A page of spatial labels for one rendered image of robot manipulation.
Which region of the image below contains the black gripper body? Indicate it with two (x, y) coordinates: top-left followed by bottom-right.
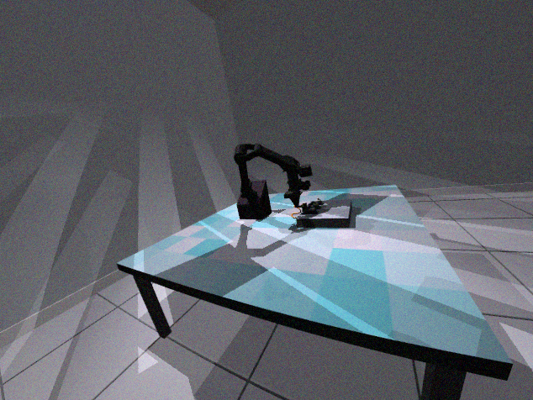
(284, 178), (303, 198)

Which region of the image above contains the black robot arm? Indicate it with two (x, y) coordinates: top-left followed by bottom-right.
(234, 143), (313, 202)

